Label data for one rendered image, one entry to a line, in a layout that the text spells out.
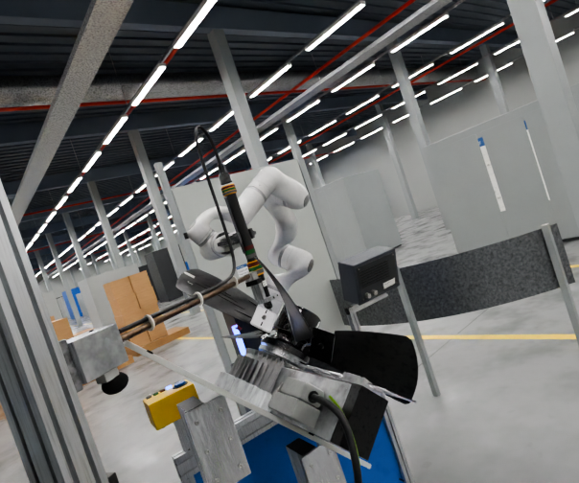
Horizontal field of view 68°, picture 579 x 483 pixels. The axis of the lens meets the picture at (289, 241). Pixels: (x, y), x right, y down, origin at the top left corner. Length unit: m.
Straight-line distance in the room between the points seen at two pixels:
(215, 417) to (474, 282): 2.30
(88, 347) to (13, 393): 0.12
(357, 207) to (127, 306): 5.99
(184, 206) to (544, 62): 3.85
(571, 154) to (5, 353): 5.05
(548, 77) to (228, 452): 4.80
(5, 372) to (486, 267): 2.75
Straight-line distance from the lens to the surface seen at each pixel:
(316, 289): 3.52
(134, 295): 9.42
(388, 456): 2.13
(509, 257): 3.09
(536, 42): 5.34
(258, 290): 1.26
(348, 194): 11.06
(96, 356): 0.79
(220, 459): 1.10
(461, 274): 3.06
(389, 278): 2.01
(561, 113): 5.24
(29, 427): 0.76
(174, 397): 1.56
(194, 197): 3.18
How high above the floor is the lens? 1.47
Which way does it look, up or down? 2 degrees down
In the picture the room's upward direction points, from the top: 19 degrees counter-clockwise
